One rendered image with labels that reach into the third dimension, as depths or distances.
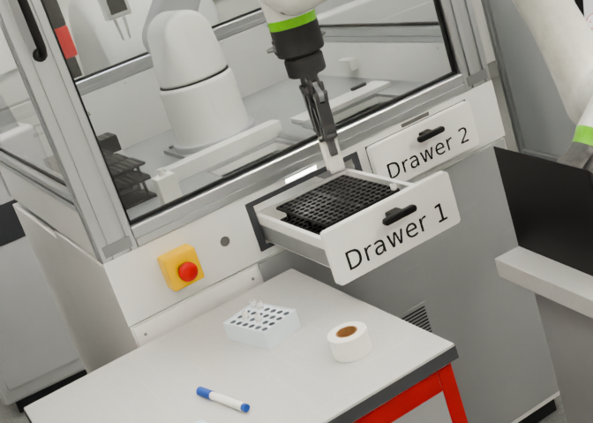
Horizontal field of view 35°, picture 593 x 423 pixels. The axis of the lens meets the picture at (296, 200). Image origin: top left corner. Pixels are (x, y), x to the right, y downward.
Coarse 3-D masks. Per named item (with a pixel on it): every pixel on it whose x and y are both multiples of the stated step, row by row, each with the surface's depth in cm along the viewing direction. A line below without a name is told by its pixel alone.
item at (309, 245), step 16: (336, 176) 211; (352, 176) 210; (368, 176) 204; (304, 192) 208; (272, 208) 205; (272, 224) 196; (288, 224) 191; (272, 240) 200; (288, 240) 192; (304, 240) 185; (320, 240) 178; (304, 256) 188; (320, 256) 180
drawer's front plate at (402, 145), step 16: (448, 112) 219; (464, 112) 221; (416, 128) 215; (432, 128) 217; (448, 128) 219; (384, 144) 212; (400, 144) 214; (416, 144) 216; (432, 144) 218; (464, 144) 222; (384, 160) 212; (400, 160) 214; (432, 160) 219; (384, 176) 213; (400, 176) 215
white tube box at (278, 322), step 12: (240, 312) 183; (252, 312) 181; (264, 312) 180; (276, 312) 178; (288, 312) 177; (228, 324) 179; (240, 324) 178; (252, 324) 176; (264, 324) 175; (276, 324) 173; (288, 324) 175; (300, 324) 177; (240, 336) 178; (252, 336) 174; (264, 336) 171; (276, 336) 173; (264, 348) 173
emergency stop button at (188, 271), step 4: (184, 264) 188; (188, 264) 188; (192, 264) 189; (180, 268) 188; (184, 268) 188; (188, 268) 188; (192, 268) 188; (196, 268) 189; (180, 272) 188; (184, 272) 188; (188, 272) 188; (192, 272) 188; (196, 272) 189; (180, 276) 188; (184, 276) 188; (188, 276) 188; (192, 276) 189; (196, 276) 190; (184, 280) 188; (188, 280) 188; (192, 280) 189
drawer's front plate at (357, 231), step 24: (408, 192) 178; (432, 192) 180; (360, 216) 174; (384, 216) 176; (408, 216) 179; (432, 216) 181; (456, 216) 184; (336, 240) 172; (360, 240) 174; (384, 240) 177; (408, 240) 179; (336, 264) 173; (360, 264) 175
